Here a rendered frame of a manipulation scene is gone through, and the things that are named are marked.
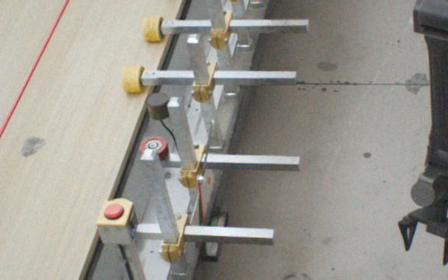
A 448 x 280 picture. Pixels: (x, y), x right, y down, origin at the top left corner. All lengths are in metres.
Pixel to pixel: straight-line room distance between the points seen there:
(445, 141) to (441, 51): 0.24
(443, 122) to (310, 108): 2.13
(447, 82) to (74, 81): 1.44
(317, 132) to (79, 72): 1.29
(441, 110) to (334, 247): 1.63
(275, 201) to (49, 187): 1.29
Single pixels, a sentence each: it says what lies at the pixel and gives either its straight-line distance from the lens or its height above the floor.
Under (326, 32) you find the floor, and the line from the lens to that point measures 4.78.
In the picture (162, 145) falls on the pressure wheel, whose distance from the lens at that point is 2.96.
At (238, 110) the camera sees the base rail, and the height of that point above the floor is 0.70.
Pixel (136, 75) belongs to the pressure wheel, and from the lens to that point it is 3.12.
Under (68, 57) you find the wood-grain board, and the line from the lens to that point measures 3.40.
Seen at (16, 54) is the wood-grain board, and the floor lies 0.90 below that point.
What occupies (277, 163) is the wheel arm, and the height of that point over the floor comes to 0.86.
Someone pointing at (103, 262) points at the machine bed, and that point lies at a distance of 2.89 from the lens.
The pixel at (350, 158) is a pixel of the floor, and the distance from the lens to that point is 4.14.
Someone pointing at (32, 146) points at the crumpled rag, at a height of 0.91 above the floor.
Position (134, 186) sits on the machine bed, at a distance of 3.10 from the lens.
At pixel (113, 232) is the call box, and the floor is 1.19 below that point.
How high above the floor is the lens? 2.86
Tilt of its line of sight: 42 degrees down
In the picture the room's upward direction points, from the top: 12 degrees counter-clockwise
